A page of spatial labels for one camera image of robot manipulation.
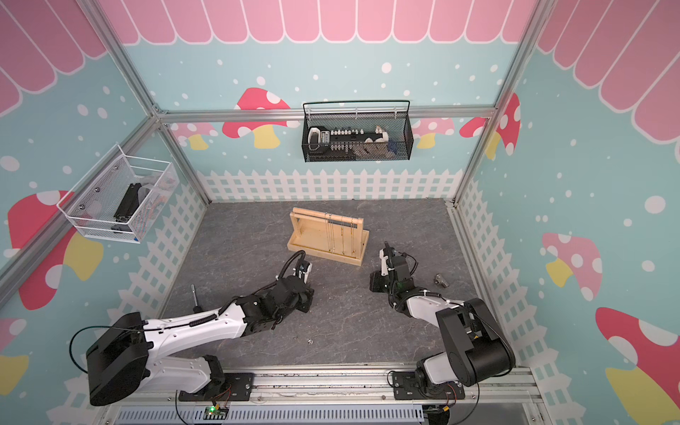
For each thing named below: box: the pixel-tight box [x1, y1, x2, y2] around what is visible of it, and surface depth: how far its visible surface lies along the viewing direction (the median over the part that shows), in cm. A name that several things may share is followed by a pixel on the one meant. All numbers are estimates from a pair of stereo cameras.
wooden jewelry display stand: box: [286, 207, 371, 267], surface depth 102 cm
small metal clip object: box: [434, 272, 449, 288], surface depth 96 cm
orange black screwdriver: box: [190, 283, 203, 314], surface depth 91 cm
